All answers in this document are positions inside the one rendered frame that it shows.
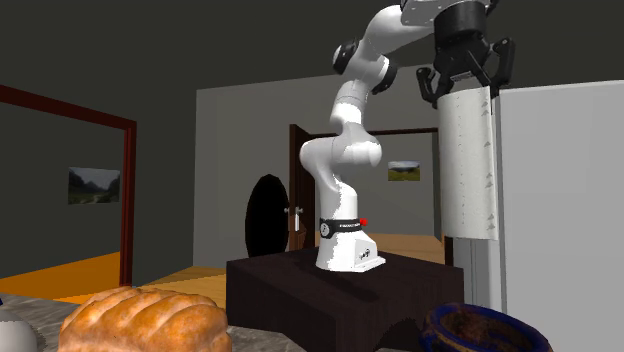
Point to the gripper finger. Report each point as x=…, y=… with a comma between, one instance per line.
x=431, y=85
x=507, y=58

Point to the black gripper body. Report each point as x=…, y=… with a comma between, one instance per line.
x=460, y=34

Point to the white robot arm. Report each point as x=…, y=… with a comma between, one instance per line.
x=341, y=204

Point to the white paper towel roll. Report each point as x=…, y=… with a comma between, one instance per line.
x=468, y=166

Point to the grey refrigerator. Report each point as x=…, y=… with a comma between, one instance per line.
x=560, y=204

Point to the dark brown door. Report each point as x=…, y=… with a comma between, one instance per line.
x=302, y=195

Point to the black oval object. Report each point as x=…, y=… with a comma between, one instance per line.
x=265, y=217

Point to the dark brown robot stand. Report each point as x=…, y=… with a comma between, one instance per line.
x=341, y=302

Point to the dark blue bowl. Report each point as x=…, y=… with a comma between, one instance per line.
x=438, y=331

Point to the golden brown bread loaf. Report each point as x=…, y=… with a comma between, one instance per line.
x=146, y=322

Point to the white rounded object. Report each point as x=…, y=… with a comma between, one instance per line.
x=14, y=336

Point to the green field wall picture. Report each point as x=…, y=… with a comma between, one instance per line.
x=404, y=171

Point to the dark red door frame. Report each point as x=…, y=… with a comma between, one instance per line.
x=128, y=204

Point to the mountain landscape wall picture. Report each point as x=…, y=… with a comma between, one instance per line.
x=93, y=186

